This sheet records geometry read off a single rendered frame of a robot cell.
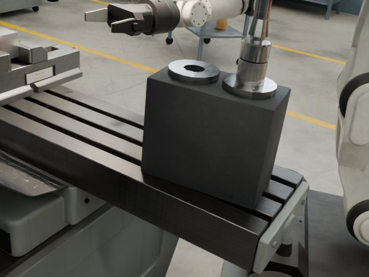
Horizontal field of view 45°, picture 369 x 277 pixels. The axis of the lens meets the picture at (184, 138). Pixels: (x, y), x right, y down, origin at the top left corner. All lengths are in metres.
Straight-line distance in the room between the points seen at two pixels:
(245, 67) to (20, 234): 0.52
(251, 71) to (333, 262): 0.74
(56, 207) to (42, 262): 0.12
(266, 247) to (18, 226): 0.46
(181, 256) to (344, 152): 1.08
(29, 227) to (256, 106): 0.50
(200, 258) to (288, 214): 1.28
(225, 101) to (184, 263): 1.40
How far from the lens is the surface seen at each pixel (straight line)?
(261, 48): 0.71
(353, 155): 1.20
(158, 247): 1.47
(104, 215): 1.10
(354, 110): 1.12
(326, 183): 2.81
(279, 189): 0.85
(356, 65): 1.14
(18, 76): 1.13
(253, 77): 0.72
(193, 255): 2.07
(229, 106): 0.71
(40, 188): 0.90
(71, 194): 0.95
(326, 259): 1.33
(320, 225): 1.45
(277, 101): 0.73
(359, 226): 1.29
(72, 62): 1.25
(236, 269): 1.46
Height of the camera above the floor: 1.39
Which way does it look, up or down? 28 degrees down
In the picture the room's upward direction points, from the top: 7 degrees clockwise
